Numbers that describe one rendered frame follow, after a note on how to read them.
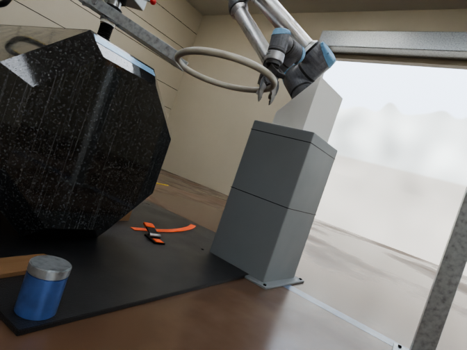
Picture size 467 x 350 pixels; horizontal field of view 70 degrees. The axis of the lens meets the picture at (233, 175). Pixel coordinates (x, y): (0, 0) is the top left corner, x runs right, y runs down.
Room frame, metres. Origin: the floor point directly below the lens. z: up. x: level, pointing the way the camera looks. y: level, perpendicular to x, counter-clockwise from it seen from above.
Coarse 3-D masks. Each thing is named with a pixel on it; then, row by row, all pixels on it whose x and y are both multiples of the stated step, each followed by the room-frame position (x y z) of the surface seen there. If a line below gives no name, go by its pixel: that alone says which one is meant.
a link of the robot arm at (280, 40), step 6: (276, 30) 1.64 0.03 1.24; (282, 30) 1.63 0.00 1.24; (288, 30) 1.65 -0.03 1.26; (276, 36) 1.64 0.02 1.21; (282, 36) 1.63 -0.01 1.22; (288, 36) 1.65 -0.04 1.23; (270, 42) 1.66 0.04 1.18; (276, 42) 1.63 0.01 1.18; (282, 42) 1.63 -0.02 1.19; (288, 42) 1.66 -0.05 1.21; (270, 48) 1.64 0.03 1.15; (276, 48) 1.63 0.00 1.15; (282, 48) 1.64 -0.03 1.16; (288, 48) 1.67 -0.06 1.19
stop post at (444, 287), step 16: (464, 192) 1.44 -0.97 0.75; (464, 208) 1.37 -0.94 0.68; (464, 224) 1.36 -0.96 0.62; (448, 240) 1.40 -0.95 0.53; (464, 240) 1.36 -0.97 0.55; (448, 256) 1.37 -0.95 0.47; (464, 256) 1.35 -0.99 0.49; (448, 272) 1.36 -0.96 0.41; (432, 288) 1.38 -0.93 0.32; (448, 288) 1.35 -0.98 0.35; (432, 304) 1.37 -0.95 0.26; (448, 304) 1.35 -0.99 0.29; (432, 320) 1.36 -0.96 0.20; (416, 336) 1.38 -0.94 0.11; (432, 336) 1.35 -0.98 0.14
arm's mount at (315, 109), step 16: (320, 80) 1.87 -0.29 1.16; (304, 96) 1.90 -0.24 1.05; (320, 96) 1.91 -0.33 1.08; (336, 96) 2.04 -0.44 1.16; (288, 112) 1.95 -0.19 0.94; (304, 112) 1.88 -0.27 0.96; (320, 112) 1.96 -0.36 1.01; (336, 112) 2.10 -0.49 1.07; (304, 128) 1.88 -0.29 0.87; (320, 128) 2.00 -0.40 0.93
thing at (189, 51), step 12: (192, 48) 1.36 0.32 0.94; (204, 48) 1.34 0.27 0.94; (180, 60) 1.54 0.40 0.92; (240, 60) 1.33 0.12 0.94; (252, 60) 1.35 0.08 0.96; (192, 72) 1.69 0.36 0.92; (264, 72) 1.39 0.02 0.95; (216, 84) 1.78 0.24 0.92; (228, 84) 1.78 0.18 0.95; (276, 84) 1.52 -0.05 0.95
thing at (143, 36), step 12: (84, 0) 1.60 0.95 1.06; (96, 0) 1.59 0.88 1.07; (96, 12) 1.72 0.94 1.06; (108, 12) 1.59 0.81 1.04; (120, 12) 1.58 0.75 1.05; (120, 24) 1.57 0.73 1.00; (132, 24) 1.57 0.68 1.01; (132, 36) 1.68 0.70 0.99; (144, 36) 1.56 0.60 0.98; (156, 48) 1.55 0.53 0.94; (168, 48) 1.54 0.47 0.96; (168, 60) 1.64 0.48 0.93
